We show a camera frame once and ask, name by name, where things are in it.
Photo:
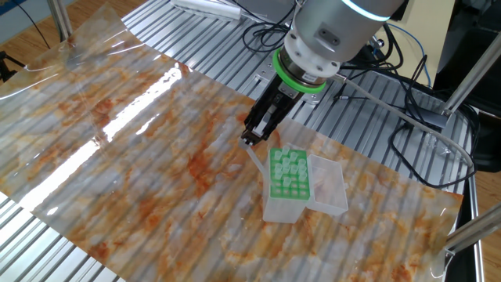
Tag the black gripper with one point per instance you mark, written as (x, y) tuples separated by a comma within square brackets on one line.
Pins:
[(280, 98)]

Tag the clear plastic pipette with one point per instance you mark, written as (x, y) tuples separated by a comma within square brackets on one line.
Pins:
[(258, 162)]

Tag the green pipette tip rack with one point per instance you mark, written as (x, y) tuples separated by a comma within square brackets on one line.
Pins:
[(291, 197)]

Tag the translucent pipette tip box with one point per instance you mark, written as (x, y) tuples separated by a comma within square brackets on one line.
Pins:
[(282, 211)]

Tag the racked translucent pipette tip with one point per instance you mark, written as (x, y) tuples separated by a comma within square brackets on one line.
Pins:
[(286, 161), (293, 156), (285, 151), (286, 169), (278, 167), (278, 175), (302, 170), (278, 156), (294, 168), (302, 177), (286, 181), (301, 162)]

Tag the metal clamp stand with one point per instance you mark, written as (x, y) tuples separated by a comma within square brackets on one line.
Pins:
[(377, 42)]

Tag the orange marble pattern mat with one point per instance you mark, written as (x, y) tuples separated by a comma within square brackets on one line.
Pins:
[(117, 176)]

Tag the black device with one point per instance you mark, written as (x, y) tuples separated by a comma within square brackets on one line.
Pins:
[(403, 9)]

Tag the beige board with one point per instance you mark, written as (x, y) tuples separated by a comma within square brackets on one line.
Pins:
[(430, 23)]

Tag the black computer monitor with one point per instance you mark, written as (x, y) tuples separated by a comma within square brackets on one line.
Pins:
[(485, 78)]

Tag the black tripod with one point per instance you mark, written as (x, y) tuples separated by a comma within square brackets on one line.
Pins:
[(6, 68)]

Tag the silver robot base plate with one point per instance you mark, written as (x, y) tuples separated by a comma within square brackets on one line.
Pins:
[(264, 70)]

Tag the aluminium frame post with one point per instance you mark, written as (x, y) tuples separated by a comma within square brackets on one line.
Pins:
[(469, 74), (473, 231), (59, 19)]

